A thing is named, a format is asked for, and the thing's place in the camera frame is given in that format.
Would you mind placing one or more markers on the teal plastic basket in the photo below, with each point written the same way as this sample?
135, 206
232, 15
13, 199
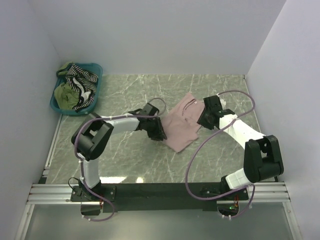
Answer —
93, 67

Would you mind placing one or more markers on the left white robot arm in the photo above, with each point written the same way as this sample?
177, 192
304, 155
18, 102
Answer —
91, 138

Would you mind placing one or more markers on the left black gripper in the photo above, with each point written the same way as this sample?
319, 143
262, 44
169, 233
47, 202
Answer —
158, 132

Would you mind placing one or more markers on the aluminium rail frame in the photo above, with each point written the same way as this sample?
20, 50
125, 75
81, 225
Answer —
49, 214

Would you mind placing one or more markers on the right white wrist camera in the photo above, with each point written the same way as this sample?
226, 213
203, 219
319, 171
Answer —
223, 102

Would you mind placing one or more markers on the black base beam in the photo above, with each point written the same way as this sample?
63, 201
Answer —
153, 196

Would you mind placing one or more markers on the black white striped tank top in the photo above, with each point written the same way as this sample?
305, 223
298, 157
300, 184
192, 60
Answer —
85, 83

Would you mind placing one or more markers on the green tank top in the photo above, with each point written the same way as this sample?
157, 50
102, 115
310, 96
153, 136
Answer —
65, 96

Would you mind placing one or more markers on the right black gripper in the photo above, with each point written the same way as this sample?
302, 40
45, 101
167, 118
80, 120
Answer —
201, 121

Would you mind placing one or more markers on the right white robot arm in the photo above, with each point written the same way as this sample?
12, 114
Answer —
262, 154

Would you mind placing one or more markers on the pink tank top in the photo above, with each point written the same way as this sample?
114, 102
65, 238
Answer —
181, 124

